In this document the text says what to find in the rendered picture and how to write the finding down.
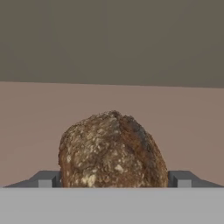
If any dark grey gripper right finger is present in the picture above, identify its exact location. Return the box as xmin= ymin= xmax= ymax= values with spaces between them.
xmin=167 ymin=170 xmax=223 ymax=188

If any brown crusty bread loaf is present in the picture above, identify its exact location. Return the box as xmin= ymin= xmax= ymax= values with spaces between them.
xmin=58 ymin=109 xmax=170 ymax=188

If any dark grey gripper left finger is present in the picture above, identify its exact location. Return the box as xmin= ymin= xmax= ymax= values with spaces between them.
xmin=3 ymin=170 xmax=63 ymax=188

